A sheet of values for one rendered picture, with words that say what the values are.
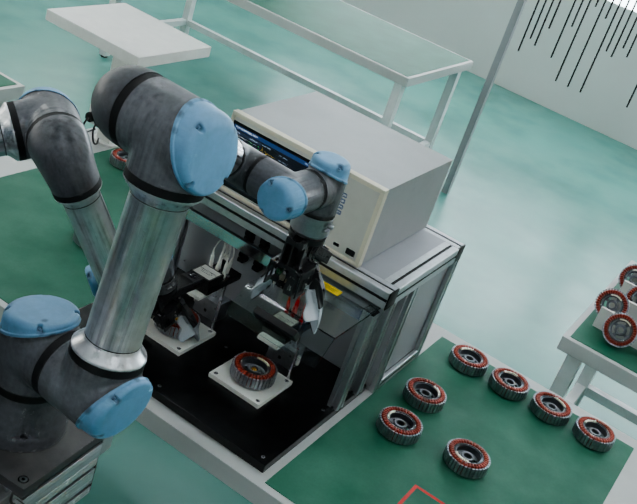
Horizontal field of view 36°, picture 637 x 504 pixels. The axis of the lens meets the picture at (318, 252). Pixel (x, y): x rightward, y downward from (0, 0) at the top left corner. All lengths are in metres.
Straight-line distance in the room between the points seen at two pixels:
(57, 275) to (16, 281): 0.11
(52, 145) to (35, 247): 0.89
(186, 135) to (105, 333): 0.33
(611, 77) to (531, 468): 6.21
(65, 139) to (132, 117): 0.55
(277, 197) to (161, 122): 0.39
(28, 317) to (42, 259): 1.14
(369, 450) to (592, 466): 0.63
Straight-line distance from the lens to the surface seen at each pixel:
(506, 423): 2.65
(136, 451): 3.28
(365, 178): 2.21
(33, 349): 1.53
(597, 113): 8.54
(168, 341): 2.41
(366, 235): 2.23
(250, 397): 2.30
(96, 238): 1.95
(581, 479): 2.59
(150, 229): 1.35
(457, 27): 8.87
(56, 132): 1.87
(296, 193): 1.64
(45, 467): 1.63
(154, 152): 1.30
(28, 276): 2.60
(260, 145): 2.33
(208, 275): 2.44
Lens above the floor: 2.14
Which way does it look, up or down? 27 degrees down
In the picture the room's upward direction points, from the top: 19 degrees clockwise
